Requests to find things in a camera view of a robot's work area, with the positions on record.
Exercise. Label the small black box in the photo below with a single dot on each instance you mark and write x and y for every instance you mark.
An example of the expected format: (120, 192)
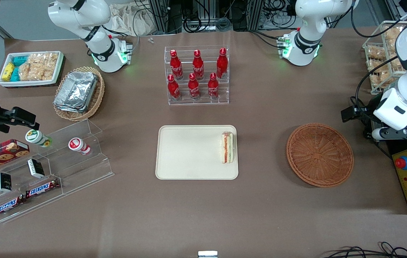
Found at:
(3, 182)
(35, 168)

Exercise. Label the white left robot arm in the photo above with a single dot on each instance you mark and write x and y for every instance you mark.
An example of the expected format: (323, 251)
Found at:
(307, 25)

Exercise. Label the stacked aluminium foil trays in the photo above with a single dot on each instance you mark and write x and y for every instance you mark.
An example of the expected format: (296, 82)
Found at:
(76, 91)

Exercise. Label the teal snack box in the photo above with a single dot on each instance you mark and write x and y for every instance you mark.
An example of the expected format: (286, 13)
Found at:
(15, 74)
(20, 60)

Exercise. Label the light wicker basket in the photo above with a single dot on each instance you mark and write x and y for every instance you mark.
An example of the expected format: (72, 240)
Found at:
(97, 96)

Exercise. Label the red cola bottle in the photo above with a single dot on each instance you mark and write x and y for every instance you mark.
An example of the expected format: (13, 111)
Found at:
(193, 87)
(173, 89)
(222, 64)
(176, 66)
(198, 66)
(213, 87)

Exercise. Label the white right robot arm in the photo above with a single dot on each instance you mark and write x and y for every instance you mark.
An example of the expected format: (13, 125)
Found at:
(96, 28)

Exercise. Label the green-capped yogurt bottle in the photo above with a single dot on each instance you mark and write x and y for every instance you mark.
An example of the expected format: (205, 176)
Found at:
(37, 138)

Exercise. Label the white silver edge bracket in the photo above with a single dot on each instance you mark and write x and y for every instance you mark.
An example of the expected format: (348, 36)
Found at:
(207, 254)

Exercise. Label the white rectangular snack tray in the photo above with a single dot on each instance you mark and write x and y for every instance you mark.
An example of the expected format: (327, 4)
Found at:
(59, 68)

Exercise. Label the clear acrylic stepped shelf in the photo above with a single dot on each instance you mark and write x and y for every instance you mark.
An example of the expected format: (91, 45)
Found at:
(78, 172)

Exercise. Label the yellow snack box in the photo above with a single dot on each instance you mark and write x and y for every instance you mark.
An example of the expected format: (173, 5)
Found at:
(8, 71)

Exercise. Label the beige crumpled cloth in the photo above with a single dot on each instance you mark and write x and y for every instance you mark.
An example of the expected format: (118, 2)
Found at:
(131, 19)

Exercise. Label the red emergency stop button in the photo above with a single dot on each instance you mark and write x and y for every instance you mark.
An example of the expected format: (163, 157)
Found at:
(402, 163)

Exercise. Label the red-capped yogurt bottle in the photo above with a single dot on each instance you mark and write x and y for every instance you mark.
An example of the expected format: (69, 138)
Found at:
(78, 145)

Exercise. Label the brown snickers bar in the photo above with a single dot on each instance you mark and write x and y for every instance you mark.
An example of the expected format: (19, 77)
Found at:
(42, 188)
(8, 206)

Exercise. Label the triangular white bread sandwich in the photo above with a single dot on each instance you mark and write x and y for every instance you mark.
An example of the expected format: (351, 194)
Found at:
(227, 147)

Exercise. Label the clear rice cracker bag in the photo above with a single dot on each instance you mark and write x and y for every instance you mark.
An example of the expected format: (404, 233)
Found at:
(35, 73)
(44, 59)

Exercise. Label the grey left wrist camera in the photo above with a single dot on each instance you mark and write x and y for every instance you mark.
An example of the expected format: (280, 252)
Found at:
(400, 133)

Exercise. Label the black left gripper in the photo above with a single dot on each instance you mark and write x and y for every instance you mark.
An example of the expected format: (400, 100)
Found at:
(364, 111)

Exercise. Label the clear acrylic bottle rack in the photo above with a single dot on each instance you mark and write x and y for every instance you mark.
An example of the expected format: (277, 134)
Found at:
(196, 102)

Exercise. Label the beige plastic tray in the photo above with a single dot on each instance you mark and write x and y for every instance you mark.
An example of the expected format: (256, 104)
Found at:
(189, 152)

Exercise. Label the brown wicker basket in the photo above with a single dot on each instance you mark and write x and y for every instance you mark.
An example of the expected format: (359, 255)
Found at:
(318, 156)

